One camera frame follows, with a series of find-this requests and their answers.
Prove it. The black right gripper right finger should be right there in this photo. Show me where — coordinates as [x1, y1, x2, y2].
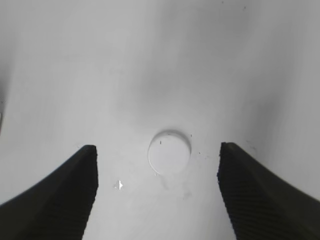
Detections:
[217, 142, 320, 240]

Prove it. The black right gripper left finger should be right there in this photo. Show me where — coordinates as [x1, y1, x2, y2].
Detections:
[0, 145, 98, 240]

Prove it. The white bottle cap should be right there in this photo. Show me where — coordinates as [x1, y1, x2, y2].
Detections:
[147, 129, 192, 176]

